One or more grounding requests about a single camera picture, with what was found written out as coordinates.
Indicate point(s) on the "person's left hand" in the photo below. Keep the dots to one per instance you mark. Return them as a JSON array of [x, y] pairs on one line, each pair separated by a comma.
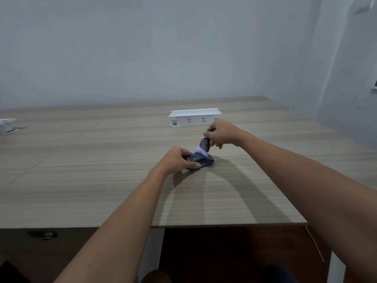
[[173, 160]]

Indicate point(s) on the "person's right hand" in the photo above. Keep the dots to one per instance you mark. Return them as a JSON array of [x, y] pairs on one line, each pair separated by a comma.
[[228, 134]]

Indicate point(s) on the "person's left thumb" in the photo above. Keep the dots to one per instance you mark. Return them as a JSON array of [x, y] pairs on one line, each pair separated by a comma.
[[191, 165]]

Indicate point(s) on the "person's right fingers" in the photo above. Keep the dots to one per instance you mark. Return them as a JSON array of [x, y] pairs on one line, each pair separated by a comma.
[[214, 135]]

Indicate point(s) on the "black computer mouse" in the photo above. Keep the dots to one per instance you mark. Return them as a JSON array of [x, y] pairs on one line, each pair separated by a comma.
[[203, 160]]

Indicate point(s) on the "grey brush with lavender bristles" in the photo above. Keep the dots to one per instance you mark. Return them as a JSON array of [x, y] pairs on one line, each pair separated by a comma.
[[203, 147]]

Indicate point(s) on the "person's right forearm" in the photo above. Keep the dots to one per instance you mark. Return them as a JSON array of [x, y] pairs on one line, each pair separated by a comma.
[[309, 185]]

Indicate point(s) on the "person's left forearm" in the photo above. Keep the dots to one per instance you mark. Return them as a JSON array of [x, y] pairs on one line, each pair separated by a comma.
[[123, 229]]

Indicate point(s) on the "white pop-up power socket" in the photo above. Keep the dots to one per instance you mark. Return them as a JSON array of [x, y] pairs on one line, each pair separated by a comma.
[[194, 117], [6, 125]]

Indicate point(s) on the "white table leg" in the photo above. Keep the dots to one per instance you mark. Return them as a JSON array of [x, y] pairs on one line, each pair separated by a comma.
[[335, 268], [151, 253]]

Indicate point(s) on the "person's left knee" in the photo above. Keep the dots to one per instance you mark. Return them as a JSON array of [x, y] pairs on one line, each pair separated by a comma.
[[156, 277]]

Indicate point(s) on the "dark chair corner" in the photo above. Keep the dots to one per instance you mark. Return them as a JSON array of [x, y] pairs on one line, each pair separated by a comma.
[[10, 274]]

